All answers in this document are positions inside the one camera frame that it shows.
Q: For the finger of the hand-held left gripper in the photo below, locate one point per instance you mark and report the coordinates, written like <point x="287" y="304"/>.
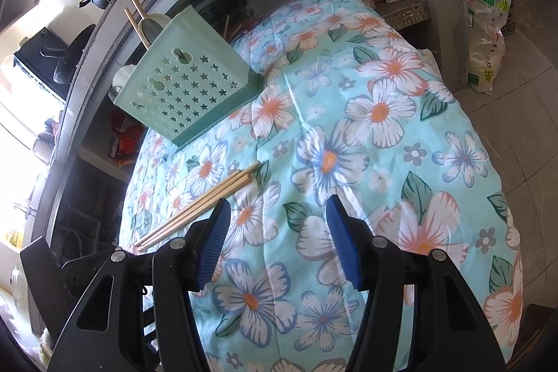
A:
<point x="43" y="267"/>

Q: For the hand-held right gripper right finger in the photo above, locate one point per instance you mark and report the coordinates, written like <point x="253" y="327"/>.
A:
<point x="344" y="237"/>

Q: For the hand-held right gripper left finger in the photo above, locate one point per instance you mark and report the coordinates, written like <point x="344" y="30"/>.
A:
<point x="213" y="241"/>

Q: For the wooden chopstick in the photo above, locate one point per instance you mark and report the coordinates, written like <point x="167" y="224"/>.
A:
<point x="192" y="211"/>
<point x="183" y="211"/>
<point x="136" y="30"/>
<point x="218" y="188"/>
<point x="135" y="1"/>

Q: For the green plastic utensil holder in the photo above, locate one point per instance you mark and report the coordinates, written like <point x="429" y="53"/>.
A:
<point x="192" y="93"/>

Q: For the metal spoon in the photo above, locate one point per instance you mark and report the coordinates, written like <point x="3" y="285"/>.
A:
<point x="154" y="27"/>

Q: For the yellow green container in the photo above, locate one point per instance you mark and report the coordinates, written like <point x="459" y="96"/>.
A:
<point x="13" y="237"/>

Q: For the metal faucet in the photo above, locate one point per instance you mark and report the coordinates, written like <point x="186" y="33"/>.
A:
<point x="24" y="210"/>

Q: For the grey drain pipes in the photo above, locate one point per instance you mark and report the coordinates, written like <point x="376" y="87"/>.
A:
<point x="87" y="219"/>

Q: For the floral blanket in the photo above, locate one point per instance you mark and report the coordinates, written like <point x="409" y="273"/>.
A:
<point x="348" y="136"/>

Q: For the white jug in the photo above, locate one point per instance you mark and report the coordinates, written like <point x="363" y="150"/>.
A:
<point x="42" y="149"/>

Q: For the red snack packet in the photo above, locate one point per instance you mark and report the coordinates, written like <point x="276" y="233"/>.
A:
<point x="128" y="136"/>

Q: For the white shell-shaped scoop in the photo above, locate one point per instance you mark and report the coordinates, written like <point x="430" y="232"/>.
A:
<point x="117" y="86"/>

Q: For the black panel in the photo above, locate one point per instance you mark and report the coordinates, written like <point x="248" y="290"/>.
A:
<point x="26" y="60"/>

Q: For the black wok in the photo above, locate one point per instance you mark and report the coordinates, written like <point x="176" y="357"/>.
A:
<point x="72" y="58"/>

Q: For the pile of wooden chopsticks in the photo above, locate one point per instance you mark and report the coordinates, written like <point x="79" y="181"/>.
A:
<point x="231" y="27"/>

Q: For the white green rice sack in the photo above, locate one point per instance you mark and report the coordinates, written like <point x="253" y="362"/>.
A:
<point x="486" y="32"/>

